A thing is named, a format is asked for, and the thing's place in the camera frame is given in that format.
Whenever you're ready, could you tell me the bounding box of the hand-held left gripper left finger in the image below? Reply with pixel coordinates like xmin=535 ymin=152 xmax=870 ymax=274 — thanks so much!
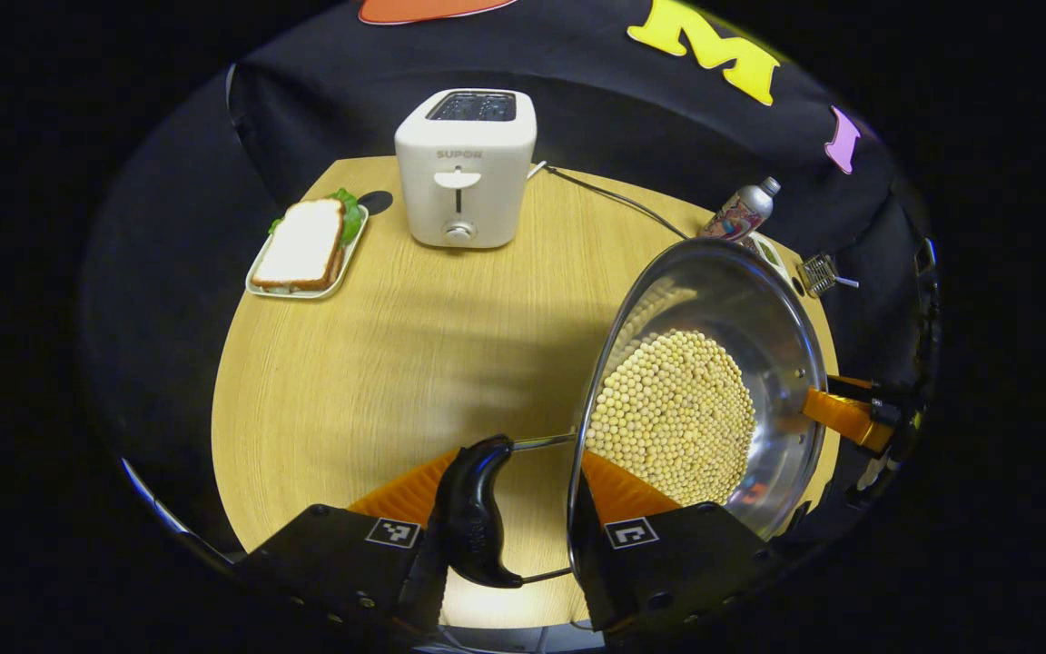
xmin=234 ymin=434 xmax=453 ymax=637

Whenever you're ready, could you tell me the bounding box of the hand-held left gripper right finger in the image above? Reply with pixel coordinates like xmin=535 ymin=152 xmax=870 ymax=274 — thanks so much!
xmin=568 ymin=451 xmax=783 ymax=648

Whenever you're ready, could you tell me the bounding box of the stainless steel pot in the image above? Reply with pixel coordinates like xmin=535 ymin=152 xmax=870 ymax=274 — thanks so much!
xmin=437 ymin=238 xmax=828 ymax=590

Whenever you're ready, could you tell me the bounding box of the white divided bean tray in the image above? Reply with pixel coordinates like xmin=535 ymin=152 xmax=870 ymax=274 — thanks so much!
xmin=741 ymin=232 xmax=796 ymax=292

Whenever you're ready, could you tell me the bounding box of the pile of yellow soybeans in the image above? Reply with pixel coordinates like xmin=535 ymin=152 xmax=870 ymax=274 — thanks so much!
xmin=585 ymin=329 xmax=757 ymax=507

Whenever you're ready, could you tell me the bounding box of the silver drink bottle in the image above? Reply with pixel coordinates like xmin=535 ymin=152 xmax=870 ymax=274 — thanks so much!
xmin=698 ymin=176 xmax=782 ymax=243

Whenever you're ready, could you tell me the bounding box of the pale green sandwich tray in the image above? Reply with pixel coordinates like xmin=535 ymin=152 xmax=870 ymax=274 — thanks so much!
xmin=245 ymin=204 xmax=370 ymax=301

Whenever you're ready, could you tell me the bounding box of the sandwich with lettuce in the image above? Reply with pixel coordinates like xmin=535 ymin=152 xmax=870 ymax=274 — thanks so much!
xmin=251 ymin=189 xmax=365 ymax=292

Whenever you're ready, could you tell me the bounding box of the white toaster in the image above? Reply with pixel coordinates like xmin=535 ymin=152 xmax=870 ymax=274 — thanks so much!
xmin=394 ymin=88 xmax=538 ymax=250

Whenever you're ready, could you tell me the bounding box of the small wire basket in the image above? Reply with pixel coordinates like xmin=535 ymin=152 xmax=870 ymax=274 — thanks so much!
xmin=795 ymin=253 xmax=842 ymax=299

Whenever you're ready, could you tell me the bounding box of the black toaster cable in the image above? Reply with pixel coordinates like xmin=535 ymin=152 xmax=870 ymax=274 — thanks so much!
xmin=528 ymin=162 xmax=692 ymax=241

